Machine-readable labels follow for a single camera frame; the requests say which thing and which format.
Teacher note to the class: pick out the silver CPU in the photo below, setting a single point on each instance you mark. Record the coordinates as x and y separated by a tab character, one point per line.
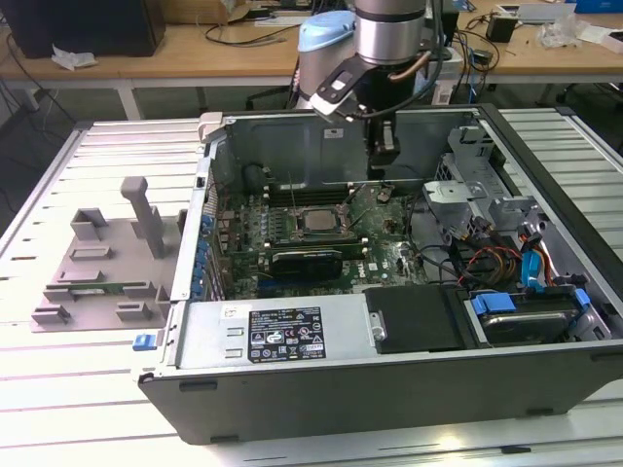
319	221

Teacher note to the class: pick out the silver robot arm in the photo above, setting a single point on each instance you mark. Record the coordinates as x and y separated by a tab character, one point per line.
384	34

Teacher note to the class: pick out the CPU socket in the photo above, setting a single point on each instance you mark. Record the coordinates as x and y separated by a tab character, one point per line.
321	234

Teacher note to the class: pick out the white sticker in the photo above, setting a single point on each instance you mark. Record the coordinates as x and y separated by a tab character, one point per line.
334	133

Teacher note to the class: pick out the round coin battery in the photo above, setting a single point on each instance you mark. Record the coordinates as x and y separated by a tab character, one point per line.
384	194

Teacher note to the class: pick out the thin metal locking lever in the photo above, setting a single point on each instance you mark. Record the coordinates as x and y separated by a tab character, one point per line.
362	218
293	194

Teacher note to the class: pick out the silver metal drive cage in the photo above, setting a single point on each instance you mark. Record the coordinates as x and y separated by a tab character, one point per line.
452	192

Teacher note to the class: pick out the green motherboard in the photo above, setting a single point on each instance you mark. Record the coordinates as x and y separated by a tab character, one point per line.
375	233

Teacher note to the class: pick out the tall black box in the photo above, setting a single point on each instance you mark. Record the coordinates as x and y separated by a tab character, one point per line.
451	29

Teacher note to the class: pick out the black graphics card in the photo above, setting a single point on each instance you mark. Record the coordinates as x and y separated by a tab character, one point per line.
306	265

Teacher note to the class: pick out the grey case release latch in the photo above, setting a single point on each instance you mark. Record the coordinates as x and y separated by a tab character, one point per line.
211	124

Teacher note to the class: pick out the black power adapter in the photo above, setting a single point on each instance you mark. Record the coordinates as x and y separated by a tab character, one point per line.
500	28

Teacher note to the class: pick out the black drive bay cover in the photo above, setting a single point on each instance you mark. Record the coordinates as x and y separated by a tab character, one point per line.
418	316

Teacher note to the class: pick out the cardboard box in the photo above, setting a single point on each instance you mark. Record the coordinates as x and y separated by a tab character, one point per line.
233	10

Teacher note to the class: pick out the wooden desk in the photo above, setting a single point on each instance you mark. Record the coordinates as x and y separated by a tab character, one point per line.
194	53

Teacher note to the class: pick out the clear plastic bag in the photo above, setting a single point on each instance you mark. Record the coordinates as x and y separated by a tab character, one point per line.
562	30

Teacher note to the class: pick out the hard disk with blue carrier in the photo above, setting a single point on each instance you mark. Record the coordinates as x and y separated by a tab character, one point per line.
525	326

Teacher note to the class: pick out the white flat box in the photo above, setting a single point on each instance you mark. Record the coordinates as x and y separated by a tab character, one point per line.
603	39

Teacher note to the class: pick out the blue box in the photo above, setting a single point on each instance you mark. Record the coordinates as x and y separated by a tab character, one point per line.
598	6

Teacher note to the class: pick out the silver power supply unit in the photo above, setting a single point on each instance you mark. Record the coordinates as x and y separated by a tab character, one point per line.
204	335

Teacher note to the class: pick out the open black PC case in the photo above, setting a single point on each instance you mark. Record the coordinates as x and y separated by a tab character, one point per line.
340	404

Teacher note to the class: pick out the grey parts rack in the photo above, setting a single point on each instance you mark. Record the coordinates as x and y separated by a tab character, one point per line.
126	272

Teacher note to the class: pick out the small blue latch tab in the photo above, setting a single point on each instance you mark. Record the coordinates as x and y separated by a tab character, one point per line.
144	342

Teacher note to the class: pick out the black computer tower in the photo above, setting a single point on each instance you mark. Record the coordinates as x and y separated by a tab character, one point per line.
87	24

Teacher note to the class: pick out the crumpled white paper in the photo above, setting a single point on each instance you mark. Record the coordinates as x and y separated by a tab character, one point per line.
73	57

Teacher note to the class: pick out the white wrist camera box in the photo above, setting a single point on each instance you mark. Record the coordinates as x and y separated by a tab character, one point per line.
336	90

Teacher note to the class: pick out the blue card retainer bracket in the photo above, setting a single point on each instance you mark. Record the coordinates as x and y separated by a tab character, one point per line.
202	250

